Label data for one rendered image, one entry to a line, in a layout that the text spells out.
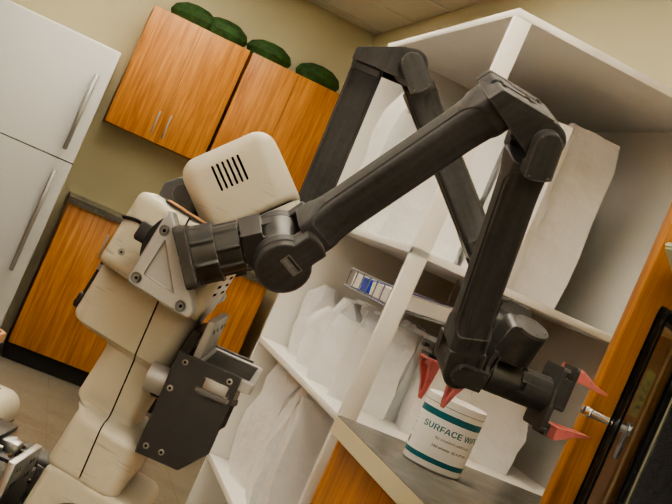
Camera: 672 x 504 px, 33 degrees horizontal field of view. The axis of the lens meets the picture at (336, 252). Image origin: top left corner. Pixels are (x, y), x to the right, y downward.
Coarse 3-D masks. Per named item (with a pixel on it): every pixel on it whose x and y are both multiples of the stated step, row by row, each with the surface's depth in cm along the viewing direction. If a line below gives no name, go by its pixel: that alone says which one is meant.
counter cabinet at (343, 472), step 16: (336, 448) 251; (336, 464) 247; (352, 464) 238; (320, 480) 252; (336, 480) 243; (352, 480) 234; (368, 480) 226; (320, 496) 248; (336, 496) 239; (352, 496) 231; (368, 496) 223; (384, 496) 216
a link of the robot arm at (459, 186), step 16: (400, 64) 193; (416, 64) 192; (416, 80) 192; (416, 96) 194; (432, 96) 195; (416, 112) 195; (432, 112) 195; (416, 128) 198; (448, 176) 195; (464, 176) 195; (448, 192) 195; (464, 192) 195; (448, 208) 197; (464, 208) 195; (480, 208) 196; (464, 224) 195; (480, 224) 195; (464, 240) 195
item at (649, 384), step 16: (656, 320) 165; (656, 336) 167; (640, 352) 165; (656, 352) 172; (656, 368) 177; (640, 384) 171; (656, 384) 182; (640, 400) 176; (656, 400) 188; (640, 416) 181; (608, 432) 165; (640, 432) 186; (624, 448) 179; (592, 464) 165; (608, 464) 173; (624, 464) 185; (608, 480) 178; (576, 496) 165; (592, 496) 172; (608, 496) 183
